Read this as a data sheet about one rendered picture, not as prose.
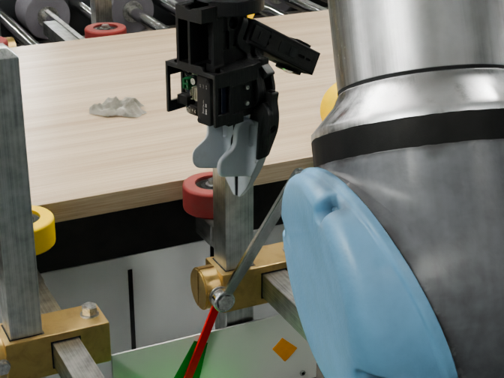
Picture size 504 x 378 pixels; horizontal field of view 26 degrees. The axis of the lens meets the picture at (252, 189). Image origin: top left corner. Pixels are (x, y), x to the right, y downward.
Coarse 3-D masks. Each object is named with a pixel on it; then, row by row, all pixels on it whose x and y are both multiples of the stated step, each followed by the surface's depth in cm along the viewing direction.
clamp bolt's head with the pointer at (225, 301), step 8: (216, 288) 123; (224, 296) 122; (224, 304) 122; (216, 312) 124; (208, 320) 124; (208, 328) 125; (200, 336) 125; (208, 336) 125; (200, 344) 125; (200, 352) 125; (192, 360) 125; (192, 368) 126; (184, 376) 126; (192, 376) 126
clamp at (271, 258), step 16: (256, 256) 128; (272, 256) 128; (192, 272) 126; (208, 272) 124; (224, 272) 124; (256, 272) 125; (192, 288) 127; (208, 288) 123; (240, 288) 125; (256, 288) 126; (208, 304) 124; (240, 304) 126; (256, 304) 127
